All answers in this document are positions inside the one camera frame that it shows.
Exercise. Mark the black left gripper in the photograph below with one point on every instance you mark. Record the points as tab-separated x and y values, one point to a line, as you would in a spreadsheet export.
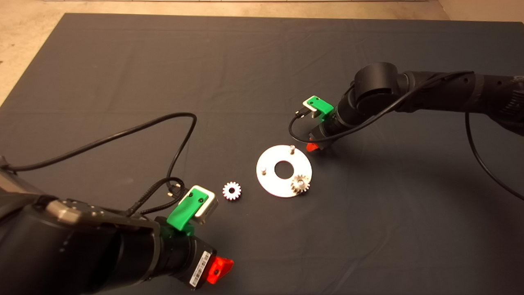
184	259

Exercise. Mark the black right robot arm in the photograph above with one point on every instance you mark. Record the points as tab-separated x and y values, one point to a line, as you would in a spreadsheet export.
376	82

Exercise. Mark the round metal carrier plate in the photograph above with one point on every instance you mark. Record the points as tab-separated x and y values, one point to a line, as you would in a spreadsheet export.
268	184

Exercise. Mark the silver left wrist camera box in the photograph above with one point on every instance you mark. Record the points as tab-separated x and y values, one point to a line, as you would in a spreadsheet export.
208	208

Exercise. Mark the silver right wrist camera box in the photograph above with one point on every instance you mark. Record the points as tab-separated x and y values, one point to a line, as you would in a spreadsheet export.
306	103

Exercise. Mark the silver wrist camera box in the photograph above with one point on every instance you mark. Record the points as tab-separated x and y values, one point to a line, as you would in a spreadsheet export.
306	103
208	208

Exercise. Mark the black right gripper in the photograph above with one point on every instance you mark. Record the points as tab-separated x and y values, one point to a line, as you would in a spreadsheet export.
331	125

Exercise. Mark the green right camera mount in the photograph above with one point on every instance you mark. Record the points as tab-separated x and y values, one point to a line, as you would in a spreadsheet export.
323	105

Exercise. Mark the green left camera mount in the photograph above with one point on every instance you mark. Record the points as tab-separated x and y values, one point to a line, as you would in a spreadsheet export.
184	211

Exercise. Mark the dark grey table cloth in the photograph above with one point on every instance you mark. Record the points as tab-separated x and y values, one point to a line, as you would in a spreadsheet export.
245	82

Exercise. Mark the small steel planetary gear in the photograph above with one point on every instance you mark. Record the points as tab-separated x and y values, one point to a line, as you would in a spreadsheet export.
295	187
227	188

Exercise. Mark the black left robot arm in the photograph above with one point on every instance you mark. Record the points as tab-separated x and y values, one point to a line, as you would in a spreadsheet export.
61	254

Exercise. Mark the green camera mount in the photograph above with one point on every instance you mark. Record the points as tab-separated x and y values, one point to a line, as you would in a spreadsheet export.
184	211
323	105

